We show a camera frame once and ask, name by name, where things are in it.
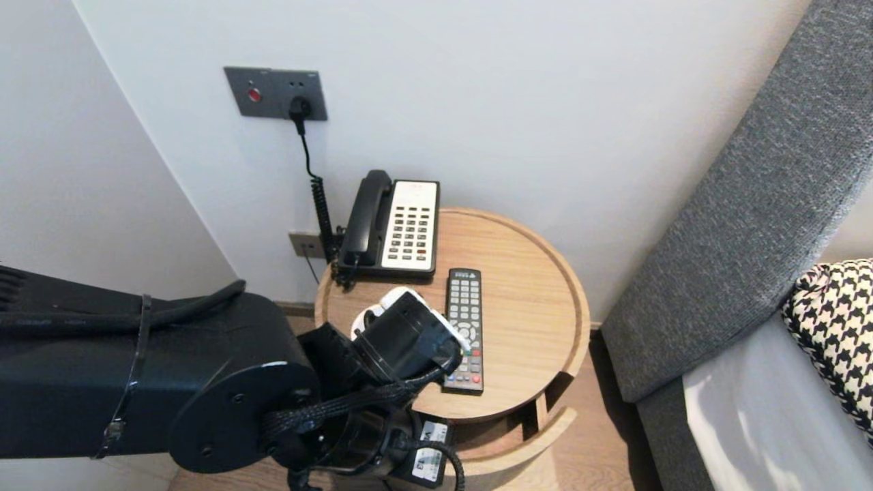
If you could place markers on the thin black phone line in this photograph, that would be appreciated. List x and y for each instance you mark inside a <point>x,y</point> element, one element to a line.
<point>312,269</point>

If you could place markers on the round wooden bedside table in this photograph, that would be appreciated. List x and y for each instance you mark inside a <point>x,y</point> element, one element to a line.
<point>525,286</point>

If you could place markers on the curved front wooden drawer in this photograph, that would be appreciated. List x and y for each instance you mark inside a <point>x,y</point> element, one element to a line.
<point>518,457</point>

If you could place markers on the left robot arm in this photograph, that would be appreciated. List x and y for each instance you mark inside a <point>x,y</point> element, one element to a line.
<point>68,382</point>

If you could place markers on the white bed sheet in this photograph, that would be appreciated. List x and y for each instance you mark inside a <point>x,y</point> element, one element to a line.
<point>764,423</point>

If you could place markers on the black TV remote control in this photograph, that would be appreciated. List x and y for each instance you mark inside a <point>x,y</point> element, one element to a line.
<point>467,300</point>

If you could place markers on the grey fabric headboard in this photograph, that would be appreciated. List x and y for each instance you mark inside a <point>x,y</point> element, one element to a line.
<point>736,225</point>

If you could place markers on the grey switch plate red button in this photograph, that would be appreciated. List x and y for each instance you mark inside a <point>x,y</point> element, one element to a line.
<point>249,91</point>

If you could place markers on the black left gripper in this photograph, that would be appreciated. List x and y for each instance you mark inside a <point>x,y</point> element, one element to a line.
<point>426,464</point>

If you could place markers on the small grey wall jack plate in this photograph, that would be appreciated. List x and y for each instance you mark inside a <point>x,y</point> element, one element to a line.
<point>303,243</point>

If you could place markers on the white round puck device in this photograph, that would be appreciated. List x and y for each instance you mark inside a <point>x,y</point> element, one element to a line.
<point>359,324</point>

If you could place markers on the grey fabric bed frame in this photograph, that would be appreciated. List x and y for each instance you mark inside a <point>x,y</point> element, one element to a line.
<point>672,443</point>

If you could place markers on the grey wall socket plate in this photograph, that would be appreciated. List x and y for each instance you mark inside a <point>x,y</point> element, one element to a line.
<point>300,87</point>

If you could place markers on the black white houndstooth pillow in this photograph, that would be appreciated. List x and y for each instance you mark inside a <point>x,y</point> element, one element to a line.
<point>835,327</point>

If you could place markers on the black telephone handset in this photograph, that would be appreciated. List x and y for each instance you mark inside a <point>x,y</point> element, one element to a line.
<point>365,217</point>

